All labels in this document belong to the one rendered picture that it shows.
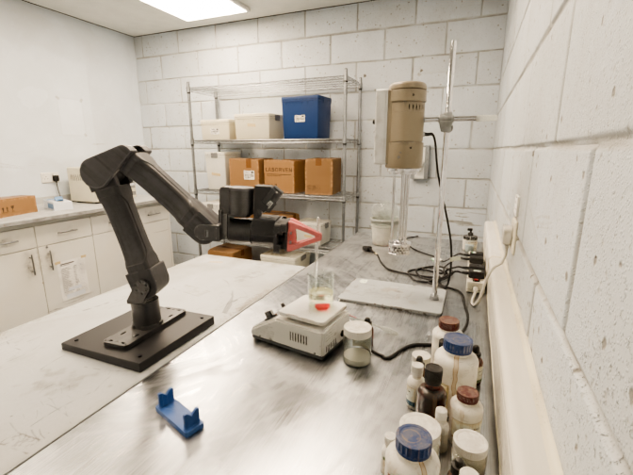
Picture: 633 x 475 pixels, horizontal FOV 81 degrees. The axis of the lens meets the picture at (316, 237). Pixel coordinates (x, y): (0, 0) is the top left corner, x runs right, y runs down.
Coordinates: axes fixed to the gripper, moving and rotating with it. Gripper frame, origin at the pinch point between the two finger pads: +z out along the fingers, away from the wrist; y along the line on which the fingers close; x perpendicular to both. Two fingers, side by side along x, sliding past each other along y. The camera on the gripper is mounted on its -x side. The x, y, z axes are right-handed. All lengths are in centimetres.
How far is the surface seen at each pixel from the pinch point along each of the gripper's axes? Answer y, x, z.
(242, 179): 236, 10, -76
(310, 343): -8.2, 21.7, 0.1
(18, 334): -1, 30, -72
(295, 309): -2.5, 16.8, -4.1
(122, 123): 299, -32, -214
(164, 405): -26.2, 25.8, -23.7
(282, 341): -4.7, 23.8, -6.5
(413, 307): 18.1, 22.7, 27.4
